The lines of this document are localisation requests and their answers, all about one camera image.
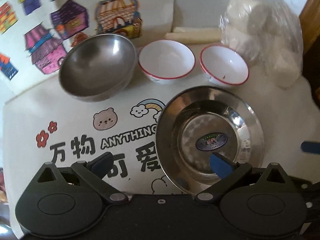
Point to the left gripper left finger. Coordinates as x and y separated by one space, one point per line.
91 174

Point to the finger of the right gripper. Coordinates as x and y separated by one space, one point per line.
310 147

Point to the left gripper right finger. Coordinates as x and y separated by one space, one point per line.
231 175

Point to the stainless steel plate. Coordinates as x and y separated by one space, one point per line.
198 122

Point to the large stainless steel bowl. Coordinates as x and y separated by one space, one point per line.
98 68

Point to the white red-rimmed bowl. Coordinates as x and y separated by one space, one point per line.
166 61
223 67

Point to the white cartoon table mat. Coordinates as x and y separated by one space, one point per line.
46 130

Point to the plastic bag of white rolls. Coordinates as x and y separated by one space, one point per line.
266 33

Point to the cream rolled stick front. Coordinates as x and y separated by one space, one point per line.
195 37

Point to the cream rolled stick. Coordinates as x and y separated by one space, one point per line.
185 29
195 37

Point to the cream rolled stick rear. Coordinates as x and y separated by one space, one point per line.
185 29

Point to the colourful houses drawing paper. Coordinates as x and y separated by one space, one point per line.
36 35

